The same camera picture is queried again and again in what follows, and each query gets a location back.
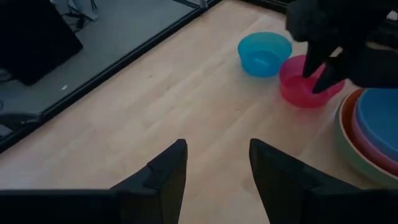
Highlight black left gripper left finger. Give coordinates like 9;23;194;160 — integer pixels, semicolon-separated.
109;138;188;224

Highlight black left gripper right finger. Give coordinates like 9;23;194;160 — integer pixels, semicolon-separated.
249;138;360;224

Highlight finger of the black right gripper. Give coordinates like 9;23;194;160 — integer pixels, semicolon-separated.
302;45;338;78
311;52;353;95

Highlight small pink plastic bowl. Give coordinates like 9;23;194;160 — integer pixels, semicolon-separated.
278;54;346;109

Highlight orange plastic bowl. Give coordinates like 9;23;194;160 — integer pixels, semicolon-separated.
338;88;398;175

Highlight grey-blue plastic bowl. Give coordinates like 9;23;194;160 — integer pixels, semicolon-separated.
355;88;398;163

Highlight small turquoise plastic bowl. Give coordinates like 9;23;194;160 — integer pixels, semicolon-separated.
237;31;293;78

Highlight large mint green bowl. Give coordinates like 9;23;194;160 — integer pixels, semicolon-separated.
333;93;398;190

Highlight black chair base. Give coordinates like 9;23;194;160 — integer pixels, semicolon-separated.
0;111;42;133

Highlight black box on floor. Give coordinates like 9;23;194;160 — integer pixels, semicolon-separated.
0;0;84;86

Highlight black table edge rail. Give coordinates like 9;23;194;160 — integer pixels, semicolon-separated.
0;0;290;154

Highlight bundle of floor cables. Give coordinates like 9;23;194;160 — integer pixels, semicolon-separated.
51;0;101;23

